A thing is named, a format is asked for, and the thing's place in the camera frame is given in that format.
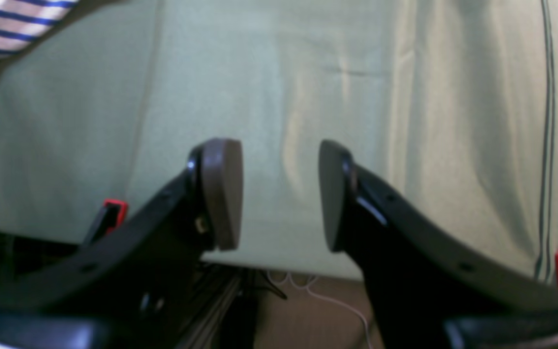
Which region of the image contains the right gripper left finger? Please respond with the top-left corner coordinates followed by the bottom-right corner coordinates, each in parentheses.
top-left (0, 138), bottom-right (244, 349)

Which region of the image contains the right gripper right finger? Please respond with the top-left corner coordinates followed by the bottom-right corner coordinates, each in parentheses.
top-left (319, 140), bottom-right (558, 349)

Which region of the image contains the blue white striped t-shirt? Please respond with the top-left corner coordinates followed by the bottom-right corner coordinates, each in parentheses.
top-left (0, 0), bottom-right (78, 60)

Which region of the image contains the red clamp at top centre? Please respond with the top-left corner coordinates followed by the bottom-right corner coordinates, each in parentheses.
top-left (80, 199), bottom-right (129, 248)

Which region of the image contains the green table cloth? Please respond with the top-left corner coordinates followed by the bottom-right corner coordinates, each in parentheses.
top-left (0, 0), bottom-right (558, 282)

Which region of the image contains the white looped cable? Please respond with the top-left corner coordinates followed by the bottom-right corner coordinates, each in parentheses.
top-left (267, 271), bottom-right (373, 349)

